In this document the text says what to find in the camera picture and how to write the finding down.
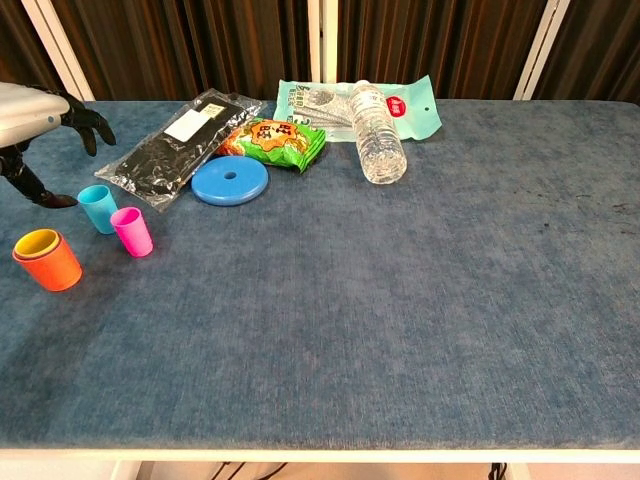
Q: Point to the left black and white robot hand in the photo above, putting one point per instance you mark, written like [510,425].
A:
[25,112]

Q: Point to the light blue plastic cup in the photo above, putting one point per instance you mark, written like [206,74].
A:
[100,212]

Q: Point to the yellow plastic cup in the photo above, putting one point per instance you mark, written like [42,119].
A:
[35,242]

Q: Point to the dark brown pleated curtain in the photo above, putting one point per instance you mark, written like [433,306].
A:
[190,45]
[600,50]
[435,35]
[20,50]

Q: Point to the black item in clear bag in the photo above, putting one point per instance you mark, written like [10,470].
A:
[160,160]

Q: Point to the orange plastic cup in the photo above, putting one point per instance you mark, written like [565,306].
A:
[55,272]

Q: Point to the pink plastic cup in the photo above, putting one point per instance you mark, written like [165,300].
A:
[134,235]

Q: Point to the blue disc with hole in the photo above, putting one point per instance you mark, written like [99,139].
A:
[220,190]

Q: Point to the green orange snack bag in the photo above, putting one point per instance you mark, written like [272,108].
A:
[275,142]

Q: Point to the clear plastic water bottle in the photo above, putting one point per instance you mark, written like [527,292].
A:
[380,145]

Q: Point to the blue felt table mat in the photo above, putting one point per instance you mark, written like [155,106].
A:
[350,300]

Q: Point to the teal plastic package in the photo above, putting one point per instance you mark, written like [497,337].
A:
[420,112]

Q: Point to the white partition frame post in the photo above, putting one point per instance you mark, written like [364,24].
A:
[323,40]
[57,50]
[542,47]

